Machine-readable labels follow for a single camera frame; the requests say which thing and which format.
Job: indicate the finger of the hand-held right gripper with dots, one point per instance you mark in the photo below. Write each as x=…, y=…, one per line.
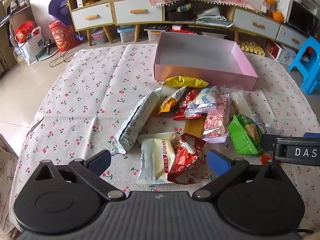
x=267, y=142

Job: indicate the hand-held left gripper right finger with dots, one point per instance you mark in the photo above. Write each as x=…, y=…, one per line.
x=218, y=163

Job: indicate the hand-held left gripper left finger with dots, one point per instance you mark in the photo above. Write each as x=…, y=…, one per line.
x=99, y=162

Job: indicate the green snack packet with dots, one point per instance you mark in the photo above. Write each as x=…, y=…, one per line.
x=243, y=135

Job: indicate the pink cardboard box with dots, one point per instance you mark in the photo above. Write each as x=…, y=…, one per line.
x=200, y=55

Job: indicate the red white crinkled snack packet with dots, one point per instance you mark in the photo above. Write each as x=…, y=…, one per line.
x=187, y=158

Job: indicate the clear long snack packet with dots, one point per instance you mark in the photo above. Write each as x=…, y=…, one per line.
x=246, y=106

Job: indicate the flat golden snack packet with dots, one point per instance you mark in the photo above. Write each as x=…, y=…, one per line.
x=196, y=126

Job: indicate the pink speckled snack packet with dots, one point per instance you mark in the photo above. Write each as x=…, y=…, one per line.
x=216, y=120

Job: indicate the long white grey snack packet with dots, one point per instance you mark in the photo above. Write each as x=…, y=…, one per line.
x=137, y=120

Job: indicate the cream white snack packet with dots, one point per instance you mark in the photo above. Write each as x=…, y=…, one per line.
x=156, y=157

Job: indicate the white blue snack packet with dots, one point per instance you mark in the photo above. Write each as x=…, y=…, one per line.
x=203, y=100

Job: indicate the dark red snack packet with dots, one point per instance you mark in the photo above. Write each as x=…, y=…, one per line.
x=182, y=105

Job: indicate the small orange yellow snack packet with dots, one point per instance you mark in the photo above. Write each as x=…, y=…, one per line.
x=171, y=101

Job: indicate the white printed carton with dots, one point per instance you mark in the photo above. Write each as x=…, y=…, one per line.
x=287, y=55

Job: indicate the blue plastic stool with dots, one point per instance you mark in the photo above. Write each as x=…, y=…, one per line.
x=310, y=62

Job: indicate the branch print cloth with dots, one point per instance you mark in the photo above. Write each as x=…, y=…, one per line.
x=6, y=180

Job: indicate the yellow egg tray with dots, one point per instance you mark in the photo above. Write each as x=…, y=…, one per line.
x=252, y=47

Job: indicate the low wooden media cabinet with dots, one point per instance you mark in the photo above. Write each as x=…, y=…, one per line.
x=255, y=33

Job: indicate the clear plastic storage box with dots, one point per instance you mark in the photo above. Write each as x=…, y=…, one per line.
x=98, y=37
x=152, y=35
x=126, y=34

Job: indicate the white microwave oven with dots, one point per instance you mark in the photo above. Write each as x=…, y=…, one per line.
x=301, y=17

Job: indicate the red round bag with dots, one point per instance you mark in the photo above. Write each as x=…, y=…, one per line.
x=62, y=37

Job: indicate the white shopping bag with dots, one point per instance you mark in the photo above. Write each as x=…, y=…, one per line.
x=31, y=51

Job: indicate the red gift bag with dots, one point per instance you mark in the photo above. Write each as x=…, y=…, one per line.
x=23, y=32

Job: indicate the black box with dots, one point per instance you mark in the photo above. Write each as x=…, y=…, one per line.
x=178, y=12

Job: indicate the wooden bookshelf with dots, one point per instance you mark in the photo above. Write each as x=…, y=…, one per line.
x=12, y=17

